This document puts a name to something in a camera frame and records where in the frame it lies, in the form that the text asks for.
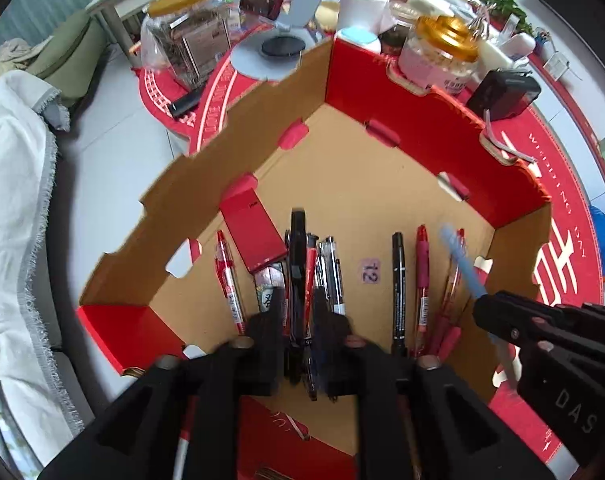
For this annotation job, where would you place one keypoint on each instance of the beige clothes pile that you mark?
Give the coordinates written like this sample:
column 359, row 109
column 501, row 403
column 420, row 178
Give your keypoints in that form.
column 12, row 57

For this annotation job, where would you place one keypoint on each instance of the light blue pen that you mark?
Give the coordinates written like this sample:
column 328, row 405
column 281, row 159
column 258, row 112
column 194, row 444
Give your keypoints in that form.
column 465, row 270

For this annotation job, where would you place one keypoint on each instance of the black remote control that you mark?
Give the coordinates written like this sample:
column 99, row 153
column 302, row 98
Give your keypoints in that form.
column 185, row 105

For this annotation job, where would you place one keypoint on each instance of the white plastic bottle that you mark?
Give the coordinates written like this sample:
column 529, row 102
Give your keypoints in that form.
column 512, row 47

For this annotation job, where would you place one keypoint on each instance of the blue plastic bag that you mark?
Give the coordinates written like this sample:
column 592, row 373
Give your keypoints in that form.
column 602, row 240

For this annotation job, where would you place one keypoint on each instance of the black marker pen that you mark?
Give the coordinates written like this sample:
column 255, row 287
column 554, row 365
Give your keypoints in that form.
column 399, row 290
column 297, row 260

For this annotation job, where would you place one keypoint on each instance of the white side table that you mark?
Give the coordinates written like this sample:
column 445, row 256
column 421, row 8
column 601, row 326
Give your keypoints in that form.
column 127, row 2

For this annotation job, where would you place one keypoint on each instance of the red cardboard box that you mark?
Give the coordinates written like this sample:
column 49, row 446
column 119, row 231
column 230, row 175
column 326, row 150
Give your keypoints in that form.
column 372, row 185

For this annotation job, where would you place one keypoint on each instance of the red clear gel pen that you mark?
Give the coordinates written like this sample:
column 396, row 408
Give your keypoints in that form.
column 228, row 280

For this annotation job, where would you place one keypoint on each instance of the red pen pink grip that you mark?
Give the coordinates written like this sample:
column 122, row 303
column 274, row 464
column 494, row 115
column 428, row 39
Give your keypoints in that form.
column 450, row 340

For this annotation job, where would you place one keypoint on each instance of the white fringed blanket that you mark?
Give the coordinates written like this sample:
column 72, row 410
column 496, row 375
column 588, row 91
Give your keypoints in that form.
column 17, row 185

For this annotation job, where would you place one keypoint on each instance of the white container teal lid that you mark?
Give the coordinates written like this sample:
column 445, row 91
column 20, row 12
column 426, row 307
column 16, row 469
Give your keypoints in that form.
column 360, row 40

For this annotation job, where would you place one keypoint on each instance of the toilet paper roll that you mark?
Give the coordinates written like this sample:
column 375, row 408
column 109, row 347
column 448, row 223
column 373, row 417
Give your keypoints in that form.
column 365, row 7

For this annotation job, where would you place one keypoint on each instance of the red round printed table mat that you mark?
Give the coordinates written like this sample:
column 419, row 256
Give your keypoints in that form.
column 557, row 160

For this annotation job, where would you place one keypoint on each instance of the small clear acrylic box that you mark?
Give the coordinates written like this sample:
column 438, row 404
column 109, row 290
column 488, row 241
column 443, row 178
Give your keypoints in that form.
column 557, row 65

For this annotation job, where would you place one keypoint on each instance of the green potted plant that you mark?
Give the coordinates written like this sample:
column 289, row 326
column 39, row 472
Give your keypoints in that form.
column 497, row 0

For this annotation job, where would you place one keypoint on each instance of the pink grip labelled pen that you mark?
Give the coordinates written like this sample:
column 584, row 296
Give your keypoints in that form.
column 422, row 255

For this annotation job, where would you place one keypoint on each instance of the mahjong pattern packet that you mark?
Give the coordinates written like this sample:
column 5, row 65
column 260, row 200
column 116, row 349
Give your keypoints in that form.
column 268, row 290

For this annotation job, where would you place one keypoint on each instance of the dark red patterned pen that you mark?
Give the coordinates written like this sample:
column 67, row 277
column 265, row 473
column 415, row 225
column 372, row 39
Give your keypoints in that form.
column 311, row 260

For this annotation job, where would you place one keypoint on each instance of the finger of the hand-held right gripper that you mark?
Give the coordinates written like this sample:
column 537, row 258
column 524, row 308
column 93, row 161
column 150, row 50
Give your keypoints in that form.
column 507, row 322
column 592, row 322

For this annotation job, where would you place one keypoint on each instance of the green cushion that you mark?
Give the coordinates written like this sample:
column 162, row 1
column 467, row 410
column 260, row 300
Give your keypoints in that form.
column 67, row 55

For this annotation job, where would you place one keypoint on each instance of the clear jar gold lid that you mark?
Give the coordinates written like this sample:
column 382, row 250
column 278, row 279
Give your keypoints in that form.
column 440, row 60

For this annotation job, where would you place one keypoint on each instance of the grey green curtain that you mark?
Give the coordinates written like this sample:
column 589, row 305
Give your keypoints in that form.
column 47, row 0

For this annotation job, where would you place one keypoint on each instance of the red rectangular box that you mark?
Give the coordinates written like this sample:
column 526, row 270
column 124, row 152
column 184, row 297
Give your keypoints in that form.
column 252, row 235

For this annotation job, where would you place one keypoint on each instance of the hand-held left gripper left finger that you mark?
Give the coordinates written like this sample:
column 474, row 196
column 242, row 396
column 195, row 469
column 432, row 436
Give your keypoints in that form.
column 270, row 350

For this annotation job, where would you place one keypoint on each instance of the clear jar yellow lid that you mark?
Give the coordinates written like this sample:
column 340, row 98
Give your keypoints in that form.
column 187, row 40

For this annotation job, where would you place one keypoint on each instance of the grey phone stand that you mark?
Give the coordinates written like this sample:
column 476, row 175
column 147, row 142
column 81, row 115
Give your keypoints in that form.
column 252, row 62

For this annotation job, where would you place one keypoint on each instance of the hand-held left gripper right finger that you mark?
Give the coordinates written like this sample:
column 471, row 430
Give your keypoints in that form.
column 325, row 350

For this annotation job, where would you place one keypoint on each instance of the black gel pen white label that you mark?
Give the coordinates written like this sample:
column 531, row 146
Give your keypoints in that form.
column 339, row 295

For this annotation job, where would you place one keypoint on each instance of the small dark jar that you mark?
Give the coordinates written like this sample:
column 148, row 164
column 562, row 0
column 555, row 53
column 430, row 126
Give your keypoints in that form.
column 396, row 37

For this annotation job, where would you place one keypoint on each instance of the grey grip gel pen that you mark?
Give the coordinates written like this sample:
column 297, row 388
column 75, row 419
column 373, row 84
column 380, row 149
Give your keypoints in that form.
column 321, row 270

